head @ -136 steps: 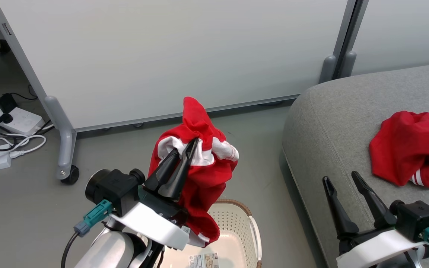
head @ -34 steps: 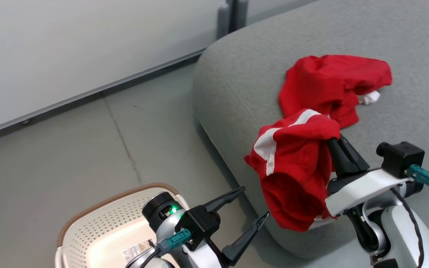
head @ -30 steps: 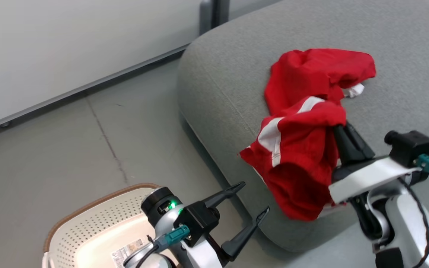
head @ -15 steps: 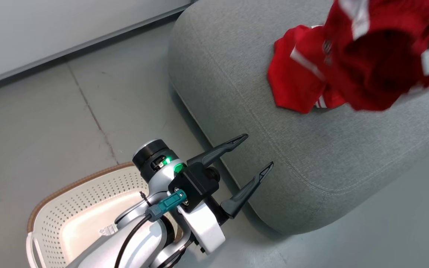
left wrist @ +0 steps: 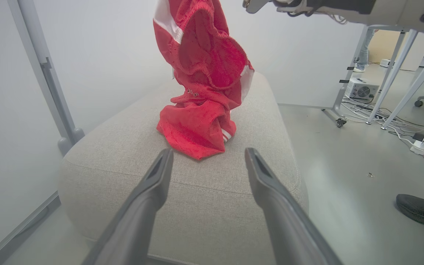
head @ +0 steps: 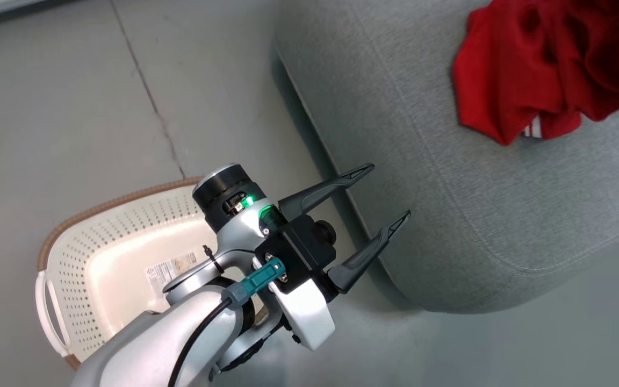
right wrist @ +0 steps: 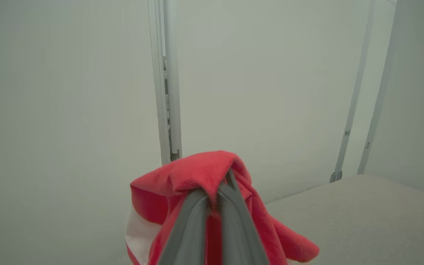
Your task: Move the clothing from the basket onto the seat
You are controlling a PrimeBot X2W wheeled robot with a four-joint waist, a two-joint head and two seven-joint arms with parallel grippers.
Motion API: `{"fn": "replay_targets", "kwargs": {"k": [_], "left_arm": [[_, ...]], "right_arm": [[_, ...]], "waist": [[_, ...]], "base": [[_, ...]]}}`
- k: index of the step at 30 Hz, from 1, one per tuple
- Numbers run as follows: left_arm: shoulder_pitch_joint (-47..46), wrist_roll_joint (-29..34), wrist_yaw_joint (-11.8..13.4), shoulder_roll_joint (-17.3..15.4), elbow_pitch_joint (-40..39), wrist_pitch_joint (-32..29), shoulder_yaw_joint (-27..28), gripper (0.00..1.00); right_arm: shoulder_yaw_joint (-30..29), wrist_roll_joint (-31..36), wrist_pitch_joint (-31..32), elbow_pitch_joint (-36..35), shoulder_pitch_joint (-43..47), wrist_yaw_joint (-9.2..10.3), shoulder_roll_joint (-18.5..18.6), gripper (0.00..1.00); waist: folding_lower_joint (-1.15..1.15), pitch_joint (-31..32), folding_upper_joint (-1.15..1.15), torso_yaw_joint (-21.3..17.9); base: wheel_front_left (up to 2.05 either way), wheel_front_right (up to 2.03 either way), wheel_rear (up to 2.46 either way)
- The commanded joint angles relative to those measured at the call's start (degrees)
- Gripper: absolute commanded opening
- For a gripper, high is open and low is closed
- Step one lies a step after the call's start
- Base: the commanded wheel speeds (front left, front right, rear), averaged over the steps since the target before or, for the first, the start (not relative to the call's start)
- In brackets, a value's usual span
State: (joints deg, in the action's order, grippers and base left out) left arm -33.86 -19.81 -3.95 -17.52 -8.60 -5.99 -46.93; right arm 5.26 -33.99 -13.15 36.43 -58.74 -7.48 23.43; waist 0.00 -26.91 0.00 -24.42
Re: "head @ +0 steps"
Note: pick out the white perforated laundry basket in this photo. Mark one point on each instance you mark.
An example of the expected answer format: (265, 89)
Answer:
(116, 258)

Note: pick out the paper label sticker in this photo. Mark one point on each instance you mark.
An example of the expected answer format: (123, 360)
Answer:
(172, 271)

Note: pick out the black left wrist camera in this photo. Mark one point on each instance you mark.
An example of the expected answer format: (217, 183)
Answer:
(301, 252)

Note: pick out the red garment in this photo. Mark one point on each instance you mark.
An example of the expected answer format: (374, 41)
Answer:
(503, 80)

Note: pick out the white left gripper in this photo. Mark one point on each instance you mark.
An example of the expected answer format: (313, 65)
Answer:
(307, 317)

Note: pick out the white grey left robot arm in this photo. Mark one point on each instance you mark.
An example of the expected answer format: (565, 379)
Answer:
(143, 349)

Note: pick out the grey fabric sofa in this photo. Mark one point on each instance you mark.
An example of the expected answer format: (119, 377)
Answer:
(449, 215)

